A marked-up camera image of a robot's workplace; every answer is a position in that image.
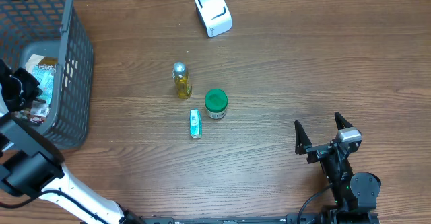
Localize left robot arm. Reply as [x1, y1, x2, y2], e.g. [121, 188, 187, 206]
[1, 62, 143, 224]

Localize grey plastic basket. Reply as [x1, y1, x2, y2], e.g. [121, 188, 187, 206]
[1, 0, 94, 149]

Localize green lid jar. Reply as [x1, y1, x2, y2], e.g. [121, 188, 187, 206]
[204, 89, 228, 119]

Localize yellow Vim drink bottle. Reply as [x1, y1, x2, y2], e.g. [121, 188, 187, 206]
[172, 62, 192, 99]

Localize teal Kleenex tissue pack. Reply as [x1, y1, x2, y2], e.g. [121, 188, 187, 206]
[189, 109, 202, 139]

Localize PanTree beige snack pouch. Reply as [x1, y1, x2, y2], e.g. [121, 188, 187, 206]
[14, 54, 57, 126]

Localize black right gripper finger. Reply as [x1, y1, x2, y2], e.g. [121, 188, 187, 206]
[334, 112, 353, 130]
[294, 120, 312, 155]

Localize teal snack packet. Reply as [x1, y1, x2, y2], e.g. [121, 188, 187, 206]
[32, 65, 55, 104]

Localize white barcode scanner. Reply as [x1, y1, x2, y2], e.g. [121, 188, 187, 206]
[195, 0, 232, 38]

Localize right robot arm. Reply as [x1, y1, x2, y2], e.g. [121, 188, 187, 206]
[287, 112, 381, 224]

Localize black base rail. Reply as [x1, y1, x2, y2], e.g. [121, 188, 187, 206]
[141, 213, 380, 224]

